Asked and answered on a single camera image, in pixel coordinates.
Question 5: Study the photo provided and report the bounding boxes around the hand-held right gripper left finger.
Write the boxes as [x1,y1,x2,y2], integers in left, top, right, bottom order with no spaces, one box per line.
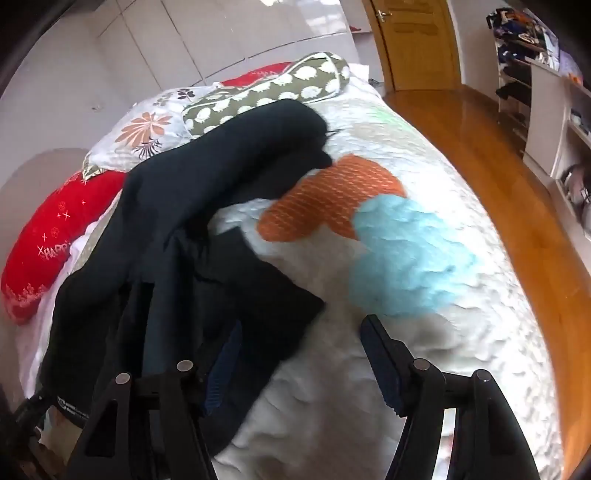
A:
[67,320,245,480]

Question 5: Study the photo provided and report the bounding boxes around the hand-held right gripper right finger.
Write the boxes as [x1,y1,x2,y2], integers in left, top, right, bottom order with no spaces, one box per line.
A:
[360,314,541,480]

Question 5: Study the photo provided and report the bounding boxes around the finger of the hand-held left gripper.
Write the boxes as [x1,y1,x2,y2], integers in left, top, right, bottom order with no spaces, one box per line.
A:
[11,390,51,439]

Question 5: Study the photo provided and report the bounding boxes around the black pants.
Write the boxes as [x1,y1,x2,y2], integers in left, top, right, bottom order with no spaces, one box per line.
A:
[39,98,334,455]

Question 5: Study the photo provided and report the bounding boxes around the white quilt with coloured hearts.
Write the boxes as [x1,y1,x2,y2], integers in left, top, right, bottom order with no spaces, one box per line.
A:
[14,62,566,480]

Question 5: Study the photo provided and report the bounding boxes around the red blanket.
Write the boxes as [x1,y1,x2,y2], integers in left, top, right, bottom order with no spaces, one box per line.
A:
[1,170,127,326]

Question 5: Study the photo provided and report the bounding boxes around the white floral pillow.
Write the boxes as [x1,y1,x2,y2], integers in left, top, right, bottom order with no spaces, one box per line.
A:
[83,85,222,181]

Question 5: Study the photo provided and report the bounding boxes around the green pillow with white dots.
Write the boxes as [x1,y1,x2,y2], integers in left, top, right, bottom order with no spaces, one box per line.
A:
[182,52,352,139]

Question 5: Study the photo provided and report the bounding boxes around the white shelf unit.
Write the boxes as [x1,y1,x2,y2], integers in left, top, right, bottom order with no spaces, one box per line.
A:
[494,9,591,245]

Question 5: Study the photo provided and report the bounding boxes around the plain red pillow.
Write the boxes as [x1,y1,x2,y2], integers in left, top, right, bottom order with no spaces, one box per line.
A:
[219,62,296,88]

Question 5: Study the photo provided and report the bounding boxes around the wooden door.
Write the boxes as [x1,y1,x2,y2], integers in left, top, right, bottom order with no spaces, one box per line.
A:
[362,0,462,92]

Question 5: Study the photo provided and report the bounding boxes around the white wardrobe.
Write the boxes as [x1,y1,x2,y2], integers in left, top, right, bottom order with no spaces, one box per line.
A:
[0,0,365,153]

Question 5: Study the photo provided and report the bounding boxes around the pile of clothes on shelf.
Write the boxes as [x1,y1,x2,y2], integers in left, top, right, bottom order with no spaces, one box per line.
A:
[485,7,561,61]

